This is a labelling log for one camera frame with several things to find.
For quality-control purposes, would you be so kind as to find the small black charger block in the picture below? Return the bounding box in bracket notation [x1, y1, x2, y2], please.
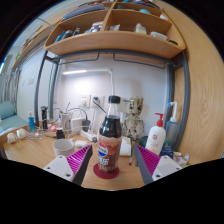
[55, 128, 66, 140]

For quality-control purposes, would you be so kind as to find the blue spray bottle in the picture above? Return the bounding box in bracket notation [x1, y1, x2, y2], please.
[164, 101, 180, 148]

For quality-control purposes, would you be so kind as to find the black electric shaver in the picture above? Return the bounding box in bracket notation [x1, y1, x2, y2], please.
[40, 105, 49, 130]

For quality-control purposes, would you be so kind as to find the white lotion bottle, red pump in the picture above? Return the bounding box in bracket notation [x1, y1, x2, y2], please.
[144, 112, 167, 156]

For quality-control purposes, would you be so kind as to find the small cream round object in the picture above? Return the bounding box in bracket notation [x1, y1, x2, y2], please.
[6, 132, 18, 144]
[15, 128, 28, 140]

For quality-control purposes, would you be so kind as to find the teal sofa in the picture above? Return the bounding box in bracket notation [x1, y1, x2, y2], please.
[0, 100, 29, 134]

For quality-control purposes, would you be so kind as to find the white speckled cup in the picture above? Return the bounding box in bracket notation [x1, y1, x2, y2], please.
[52, 138, 76, 158]

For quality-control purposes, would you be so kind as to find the small blue box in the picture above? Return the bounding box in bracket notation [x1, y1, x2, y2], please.
[159, 143, 175, 159]

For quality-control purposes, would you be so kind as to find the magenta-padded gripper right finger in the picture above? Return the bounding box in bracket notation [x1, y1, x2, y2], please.
[133, 144, 183, 186]

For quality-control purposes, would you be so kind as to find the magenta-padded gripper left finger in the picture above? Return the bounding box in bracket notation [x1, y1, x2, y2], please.
[43, 144, 94, 186]

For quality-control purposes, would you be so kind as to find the white power strip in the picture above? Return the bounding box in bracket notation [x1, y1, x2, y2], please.
[79, 130, 99, 142]

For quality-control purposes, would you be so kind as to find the wooden wardrobe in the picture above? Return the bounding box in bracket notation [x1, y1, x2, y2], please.
[156, 0, 224, 166]

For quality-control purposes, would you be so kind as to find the black power adapter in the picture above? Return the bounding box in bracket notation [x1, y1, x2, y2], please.
[82, 119, 92, 133]

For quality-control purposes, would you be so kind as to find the white tissue pack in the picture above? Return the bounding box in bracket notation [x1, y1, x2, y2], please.
[119, 136, 133, 158]

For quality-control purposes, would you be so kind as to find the wooden tree figurine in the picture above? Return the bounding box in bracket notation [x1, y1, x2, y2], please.
[121, 96, 147, 138]

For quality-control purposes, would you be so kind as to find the wooden shelf unit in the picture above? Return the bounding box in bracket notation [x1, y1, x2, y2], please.
[44, 0, 186, 60]

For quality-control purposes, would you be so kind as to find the blue tube bottle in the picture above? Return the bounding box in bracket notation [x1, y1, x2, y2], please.
[27, 110, 36, 132]

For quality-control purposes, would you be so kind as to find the grey patterned curtain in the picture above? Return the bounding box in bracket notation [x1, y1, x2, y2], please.
[0, 69, 21, 113]

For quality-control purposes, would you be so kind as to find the long wooden wall shelf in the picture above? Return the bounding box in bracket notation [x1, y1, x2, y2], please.
[11, 13, 66, 71]

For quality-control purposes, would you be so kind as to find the white charger block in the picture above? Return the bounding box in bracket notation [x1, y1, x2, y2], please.
[70, 117, 84, 134]

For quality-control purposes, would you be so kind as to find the cola bottle with black cap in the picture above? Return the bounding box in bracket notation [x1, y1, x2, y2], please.
[96, 95, 123, 173]

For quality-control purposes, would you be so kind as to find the flat round red coaster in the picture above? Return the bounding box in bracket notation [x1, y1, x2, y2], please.
[92, 162, 120, 180]

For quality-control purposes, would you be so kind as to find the grey metal desk frame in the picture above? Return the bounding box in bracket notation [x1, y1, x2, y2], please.
[34, 49, 191, 151]

